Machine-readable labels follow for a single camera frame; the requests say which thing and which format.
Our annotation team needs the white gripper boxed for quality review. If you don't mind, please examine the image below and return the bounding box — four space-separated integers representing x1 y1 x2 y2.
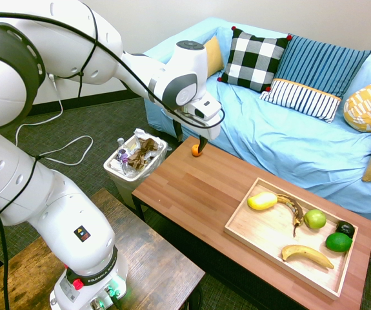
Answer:
166 108 223 158

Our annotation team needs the light wooden tray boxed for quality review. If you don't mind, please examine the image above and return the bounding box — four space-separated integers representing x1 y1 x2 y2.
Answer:
223 176 359 301

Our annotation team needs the crumpled brown paper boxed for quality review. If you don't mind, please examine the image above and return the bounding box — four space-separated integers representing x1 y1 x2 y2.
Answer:
127 138 160 171

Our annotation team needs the crumpled white paper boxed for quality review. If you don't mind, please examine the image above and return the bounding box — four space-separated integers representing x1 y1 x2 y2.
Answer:
132 128 155 146

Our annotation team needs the reddish wooden coffee table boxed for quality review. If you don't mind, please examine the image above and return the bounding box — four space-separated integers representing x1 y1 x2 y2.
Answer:
131 135 371 310

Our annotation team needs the clear plastic water bottle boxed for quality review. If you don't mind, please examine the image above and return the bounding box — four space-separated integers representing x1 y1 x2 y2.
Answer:
116 138 131 175

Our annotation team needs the plain mustard pillow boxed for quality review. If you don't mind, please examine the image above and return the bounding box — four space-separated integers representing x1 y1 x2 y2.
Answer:
203 35 225 78

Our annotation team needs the beige plastic trash bin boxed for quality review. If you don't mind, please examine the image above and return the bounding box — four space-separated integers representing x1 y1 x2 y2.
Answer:
103 135 168 214

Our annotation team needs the light blue sofa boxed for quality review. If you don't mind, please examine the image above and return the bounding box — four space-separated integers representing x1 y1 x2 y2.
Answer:
143 16 371 246

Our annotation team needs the yellow lemon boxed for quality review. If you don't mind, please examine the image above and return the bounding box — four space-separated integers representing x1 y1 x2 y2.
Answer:
246 191 279 211

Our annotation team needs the black white checkered pillow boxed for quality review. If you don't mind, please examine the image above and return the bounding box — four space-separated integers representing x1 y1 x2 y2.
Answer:
217 25 293 94

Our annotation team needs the rustic dark wooden table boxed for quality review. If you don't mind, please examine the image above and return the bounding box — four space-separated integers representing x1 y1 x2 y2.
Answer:
0 188 206 310

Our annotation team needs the overripe brown banana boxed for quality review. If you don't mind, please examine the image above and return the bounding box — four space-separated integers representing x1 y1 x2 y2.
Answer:
276 192 305 238

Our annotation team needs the blue striped pillow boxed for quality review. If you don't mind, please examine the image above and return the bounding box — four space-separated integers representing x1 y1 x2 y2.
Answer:
258 33 371 124

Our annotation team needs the green apple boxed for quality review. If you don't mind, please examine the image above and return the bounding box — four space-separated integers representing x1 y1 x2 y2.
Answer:
303 209 327 231

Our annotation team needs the yellow banana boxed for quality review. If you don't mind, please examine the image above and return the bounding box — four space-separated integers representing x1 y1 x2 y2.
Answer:
281 244 335 271

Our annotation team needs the dark avocado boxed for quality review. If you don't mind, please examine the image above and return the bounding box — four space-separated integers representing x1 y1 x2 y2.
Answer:
336 220 356 239

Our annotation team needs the green lime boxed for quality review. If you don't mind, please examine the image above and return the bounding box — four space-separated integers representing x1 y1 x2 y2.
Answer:
325 232 354 253

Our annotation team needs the yellow white patterned bolster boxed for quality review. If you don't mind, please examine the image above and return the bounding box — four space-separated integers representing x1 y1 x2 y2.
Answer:
343 74 371 133

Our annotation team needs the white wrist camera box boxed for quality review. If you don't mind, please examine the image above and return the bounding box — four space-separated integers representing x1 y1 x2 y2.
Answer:
185 99 222 122

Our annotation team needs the white floor cable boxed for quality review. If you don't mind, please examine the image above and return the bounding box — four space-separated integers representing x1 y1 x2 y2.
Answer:
14 73 94 167

